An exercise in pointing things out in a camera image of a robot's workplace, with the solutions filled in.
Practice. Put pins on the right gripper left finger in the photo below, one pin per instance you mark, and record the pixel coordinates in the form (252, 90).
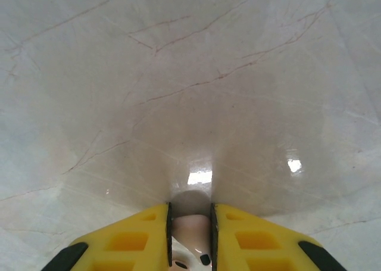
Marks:
(157, 232)

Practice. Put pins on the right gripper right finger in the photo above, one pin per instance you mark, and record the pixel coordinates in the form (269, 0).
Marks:
(226, 232)

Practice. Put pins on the pink earbud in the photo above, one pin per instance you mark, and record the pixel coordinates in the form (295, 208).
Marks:
(190, 229)

